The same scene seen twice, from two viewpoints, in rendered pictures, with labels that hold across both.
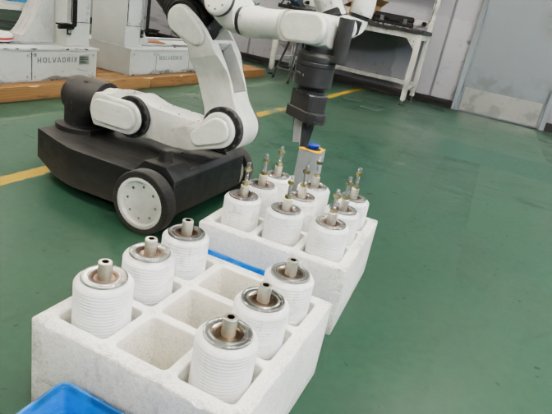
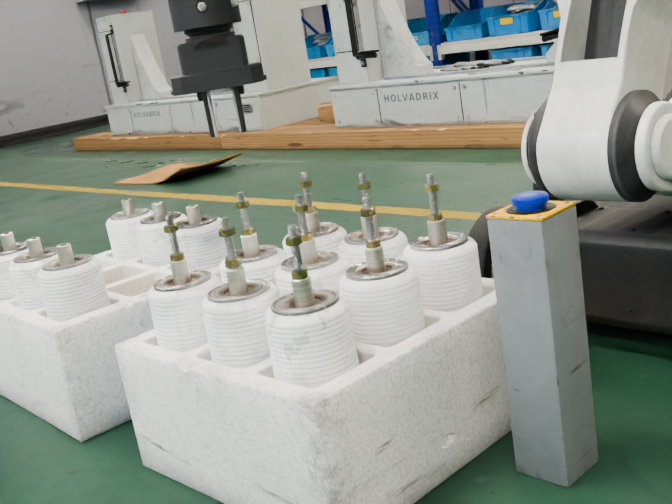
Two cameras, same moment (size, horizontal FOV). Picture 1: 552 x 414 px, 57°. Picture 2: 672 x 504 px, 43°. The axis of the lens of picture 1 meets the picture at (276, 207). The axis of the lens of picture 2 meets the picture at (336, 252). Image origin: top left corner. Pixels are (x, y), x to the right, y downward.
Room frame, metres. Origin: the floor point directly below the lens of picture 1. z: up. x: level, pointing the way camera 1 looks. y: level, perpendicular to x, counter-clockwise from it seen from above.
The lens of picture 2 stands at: (1.84, -0.97, 0.54)
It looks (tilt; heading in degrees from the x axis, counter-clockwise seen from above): 15 degrees down; 120
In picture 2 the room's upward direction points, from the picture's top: 9 degrees counter-clockwise
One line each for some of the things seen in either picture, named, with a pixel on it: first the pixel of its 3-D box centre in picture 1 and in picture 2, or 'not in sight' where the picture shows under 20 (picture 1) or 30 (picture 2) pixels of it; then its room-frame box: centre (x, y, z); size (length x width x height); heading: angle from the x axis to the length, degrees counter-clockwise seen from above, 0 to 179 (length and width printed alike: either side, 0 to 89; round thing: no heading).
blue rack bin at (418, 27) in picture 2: not in sight; (431, 29); (-0.81, 5.85, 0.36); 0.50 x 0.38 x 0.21; 70
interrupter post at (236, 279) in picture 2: (343, 204); (236, 281); (1.25, -0.17, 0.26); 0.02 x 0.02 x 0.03
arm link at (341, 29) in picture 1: (327, 42); not in sight; (1.18, -0.04, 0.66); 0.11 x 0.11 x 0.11; 62
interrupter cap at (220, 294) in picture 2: (342, 209); (238, 291); (1.25, -0.17, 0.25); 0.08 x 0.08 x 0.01
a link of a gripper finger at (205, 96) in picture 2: (306, 134); (207, 113); (1.15, -0.04, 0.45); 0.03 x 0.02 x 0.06; 122
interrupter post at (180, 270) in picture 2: (332, 218); (180, 271); (1.14, -0.14, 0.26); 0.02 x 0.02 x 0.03
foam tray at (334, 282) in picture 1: (290, 249); (329, 377); (1.29, -0.06, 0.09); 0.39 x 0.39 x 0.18; 72
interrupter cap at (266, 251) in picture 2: (286, 209); (252, 254); (1.17, -0.03, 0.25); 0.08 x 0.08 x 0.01
